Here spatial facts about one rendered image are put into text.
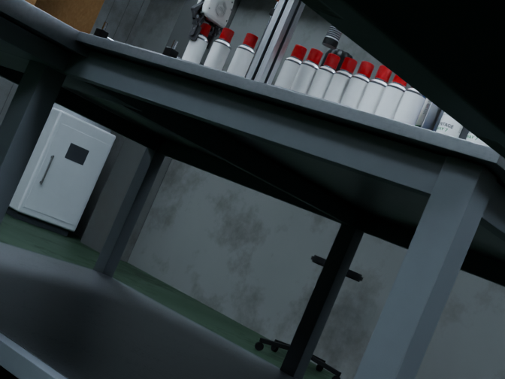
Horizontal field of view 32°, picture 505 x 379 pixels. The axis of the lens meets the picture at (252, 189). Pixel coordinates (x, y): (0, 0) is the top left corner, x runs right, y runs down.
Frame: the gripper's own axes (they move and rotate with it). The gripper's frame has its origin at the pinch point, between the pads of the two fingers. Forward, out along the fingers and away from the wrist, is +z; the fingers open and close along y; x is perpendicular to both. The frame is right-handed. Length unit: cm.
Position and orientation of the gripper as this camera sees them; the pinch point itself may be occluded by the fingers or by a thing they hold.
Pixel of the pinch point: (201, 37)
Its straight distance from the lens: 253.3
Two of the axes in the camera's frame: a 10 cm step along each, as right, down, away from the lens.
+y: 5.6, 2.7, 7.9
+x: -7.3, -2.8, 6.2
